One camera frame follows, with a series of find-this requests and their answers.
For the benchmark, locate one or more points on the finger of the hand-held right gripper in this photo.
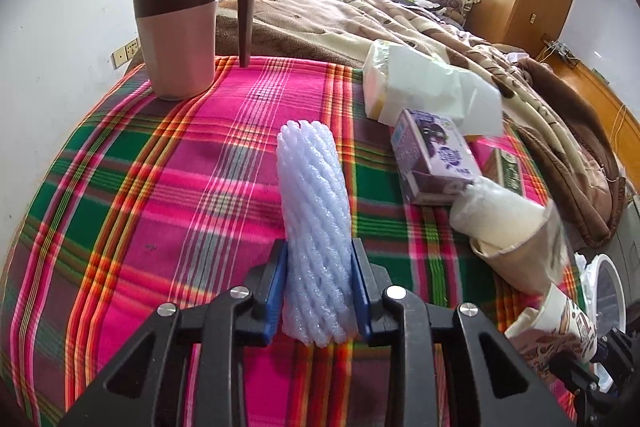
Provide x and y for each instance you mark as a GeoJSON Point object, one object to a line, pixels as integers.
{"type": "Point", "coordinates": [570, 371]}
{"type": "Point", "coordinates": [620, 342]}

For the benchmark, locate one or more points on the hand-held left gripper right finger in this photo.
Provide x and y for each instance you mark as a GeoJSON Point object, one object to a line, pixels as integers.
{"type": "Point", "coordinates": [361, 302]}

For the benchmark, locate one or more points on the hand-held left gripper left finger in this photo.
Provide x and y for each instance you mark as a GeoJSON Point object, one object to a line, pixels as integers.
{"type": "Point", "coordinates": [274, 302]}

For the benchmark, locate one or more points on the printed paper cup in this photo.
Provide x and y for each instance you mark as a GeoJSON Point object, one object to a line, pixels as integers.
{"type": "Point", "coordinates": [555, 327]}

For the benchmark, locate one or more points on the white foam fruit net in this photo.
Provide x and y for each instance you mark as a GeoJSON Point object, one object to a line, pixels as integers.
{"type": "Point", "coordinates": [315, 232]}

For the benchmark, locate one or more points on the grey nightstand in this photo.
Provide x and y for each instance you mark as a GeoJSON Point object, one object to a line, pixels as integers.
{"type": "Point", "coordinates": [631, 232]}

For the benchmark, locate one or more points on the plain brown paper cup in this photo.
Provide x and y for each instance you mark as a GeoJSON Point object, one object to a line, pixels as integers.
{"type": "Point", "coordinates": [530, 262]}

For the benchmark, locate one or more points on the pink plaid blanket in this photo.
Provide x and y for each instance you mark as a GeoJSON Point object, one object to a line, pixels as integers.
{"type": "Point", "coordinates": [150, 207]}

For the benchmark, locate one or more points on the white foam wrap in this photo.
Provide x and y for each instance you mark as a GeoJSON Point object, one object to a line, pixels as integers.
{"type": "Point", "coordinates": [495, 217]}

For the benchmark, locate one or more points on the purple drink carton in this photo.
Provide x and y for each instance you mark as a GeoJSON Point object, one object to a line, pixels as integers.
{"type": "Point", "coordinates": [435, 152]}

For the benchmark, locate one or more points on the brown drink carton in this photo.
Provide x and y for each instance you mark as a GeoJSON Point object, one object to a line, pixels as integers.
{"type": "Point", "coordinates": [510, 172]}

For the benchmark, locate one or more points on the white tissue pack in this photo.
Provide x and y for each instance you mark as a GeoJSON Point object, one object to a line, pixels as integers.
{"type": "Point", "coordinates": [410, 77]}

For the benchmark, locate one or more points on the wooden headboard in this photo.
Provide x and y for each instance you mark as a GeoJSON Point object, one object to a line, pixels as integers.
{"type": "Point", "coordinates": [600, 107]}

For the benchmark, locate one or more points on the pink mug with brown lid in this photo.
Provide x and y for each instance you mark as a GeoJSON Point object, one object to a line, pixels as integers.
{"type": "Point", "coordinates": [175, 47]}

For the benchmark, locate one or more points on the brown patterned blanket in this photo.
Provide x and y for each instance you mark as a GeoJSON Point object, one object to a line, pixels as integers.
{"type": "Point", "coordinates": [350, 17]}

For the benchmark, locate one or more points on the wall socket strip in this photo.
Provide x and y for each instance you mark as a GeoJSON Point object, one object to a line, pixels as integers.
{"type": "Point", "coordinates": [125, 53]}

